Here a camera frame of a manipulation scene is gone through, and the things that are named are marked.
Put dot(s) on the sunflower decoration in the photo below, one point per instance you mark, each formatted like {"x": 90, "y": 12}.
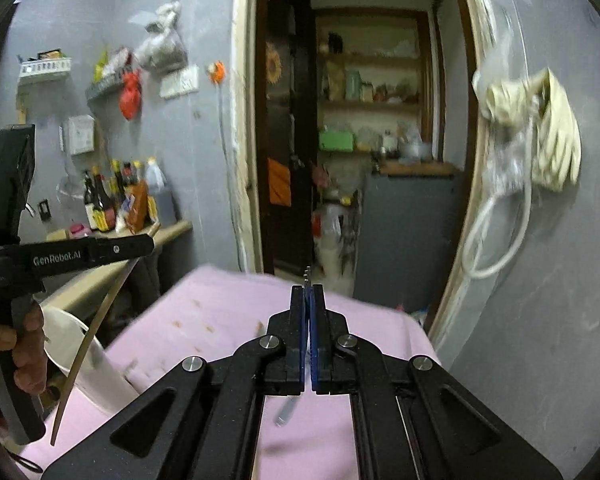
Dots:
{"x": 273, "y": 65}

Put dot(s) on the wooden board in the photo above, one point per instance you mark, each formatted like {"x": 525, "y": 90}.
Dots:
{"x": 417, "y": 167}

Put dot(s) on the dark bottle with yellow label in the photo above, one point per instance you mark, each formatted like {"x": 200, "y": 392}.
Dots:
{"x": 104, "y": 210}

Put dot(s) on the metal wall rack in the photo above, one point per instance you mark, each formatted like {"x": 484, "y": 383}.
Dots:
{"x": 102, "y": 91}

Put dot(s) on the cream rubber glove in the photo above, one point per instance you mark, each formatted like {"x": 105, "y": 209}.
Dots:
{"x": 560, "y": 145}
{"x": 507, "y": 100}

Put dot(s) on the white sack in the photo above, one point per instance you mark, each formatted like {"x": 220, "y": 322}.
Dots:
{"x": 329, "y": 240}

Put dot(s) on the pale green canister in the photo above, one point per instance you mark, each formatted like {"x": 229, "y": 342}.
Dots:
{"x": 352, "y": 85}

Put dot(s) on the red plastic bag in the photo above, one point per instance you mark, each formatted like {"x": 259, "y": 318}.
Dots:
{"x": 130, "y": 97}

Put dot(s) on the dark wooden door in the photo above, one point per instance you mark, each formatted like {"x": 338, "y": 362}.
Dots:
{"x": 285, "y": 125}

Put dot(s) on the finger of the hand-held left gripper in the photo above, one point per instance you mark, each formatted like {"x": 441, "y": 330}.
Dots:
{"x": 115, "y": 249}

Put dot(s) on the hanging clear bag of dried goods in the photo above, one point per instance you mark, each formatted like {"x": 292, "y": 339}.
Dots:
{"x": 162, "y": 50}

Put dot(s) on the metal pot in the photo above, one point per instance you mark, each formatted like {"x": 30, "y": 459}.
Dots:
{"x": 416, "y": 151}

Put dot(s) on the orange wall hook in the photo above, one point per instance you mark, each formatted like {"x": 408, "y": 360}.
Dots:
{"x": 216, "y": 71}

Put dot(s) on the white wall socket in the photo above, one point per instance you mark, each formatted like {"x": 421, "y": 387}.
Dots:
{"x": 179, "y": 82}

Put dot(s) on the beige kitchen counter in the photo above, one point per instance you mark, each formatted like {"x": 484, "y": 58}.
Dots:
{"x": 130, "y": 255}

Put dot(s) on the white wall box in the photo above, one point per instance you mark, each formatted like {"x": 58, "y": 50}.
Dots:
{"x": 81, "y": 135}

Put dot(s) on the pink floral cloth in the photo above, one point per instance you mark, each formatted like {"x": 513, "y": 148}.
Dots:
{"x": 220, "y": 310}

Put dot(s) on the yellow snack packet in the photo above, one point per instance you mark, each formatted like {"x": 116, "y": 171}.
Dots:
{"x": 101, "y": 67}

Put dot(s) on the wooden pantry shelf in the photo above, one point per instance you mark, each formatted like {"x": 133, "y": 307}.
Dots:
{"x": 380, "y": 107}

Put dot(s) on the person's left hand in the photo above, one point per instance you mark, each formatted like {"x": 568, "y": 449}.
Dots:
{"x": 30, "y": 360}

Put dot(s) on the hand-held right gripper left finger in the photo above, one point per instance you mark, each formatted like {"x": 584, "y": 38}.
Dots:
{"x": 295, "y": 365}

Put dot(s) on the pale door frame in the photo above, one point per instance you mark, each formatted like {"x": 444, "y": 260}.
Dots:
{"x": 242, "y": 110}

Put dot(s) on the red and white packet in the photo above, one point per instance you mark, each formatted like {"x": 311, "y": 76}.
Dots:
{"x": 120, "y": 62}

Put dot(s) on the black cap sauce bottle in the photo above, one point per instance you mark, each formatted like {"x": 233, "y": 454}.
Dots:
{"x": 89, "y": 205}

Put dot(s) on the green box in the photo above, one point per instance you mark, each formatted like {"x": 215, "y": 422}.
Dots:
{"x": 336, "y": 141}

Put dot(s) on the clear plastic bag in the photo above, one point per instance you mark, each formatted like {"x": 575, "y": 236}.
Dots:
{"x": 505, "y": 165}

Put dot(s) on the grey cabinet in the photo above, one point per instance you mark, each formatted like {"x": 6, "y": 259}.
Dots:
{"x": 405, "y": 235}

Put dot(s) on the wooden chopstick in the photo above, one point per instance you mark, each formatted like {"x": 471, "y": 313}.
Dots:
{"x": 88, "y": 342}

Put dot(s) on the red-brown seasoning packet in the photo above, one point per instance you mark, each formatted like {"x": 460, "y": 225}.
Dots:
{"x": 137, "y": 210}

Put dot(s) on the white utensil container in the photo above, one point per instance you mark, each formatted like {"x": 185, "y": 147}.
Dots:
{"x": 105, "y": 375}

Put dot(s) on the pink container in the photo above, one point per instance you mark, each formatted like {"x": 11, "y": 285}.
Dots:
{"x": 80, "y": 231}

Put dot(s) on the white wall rack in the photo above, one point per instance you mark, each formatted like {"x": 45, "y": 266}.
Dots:
{"x": 45, "y": 67}

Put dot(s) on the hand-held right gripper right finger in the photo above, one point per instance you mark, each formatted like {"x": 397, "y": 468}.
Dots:
{"x": 320, "y": 365}

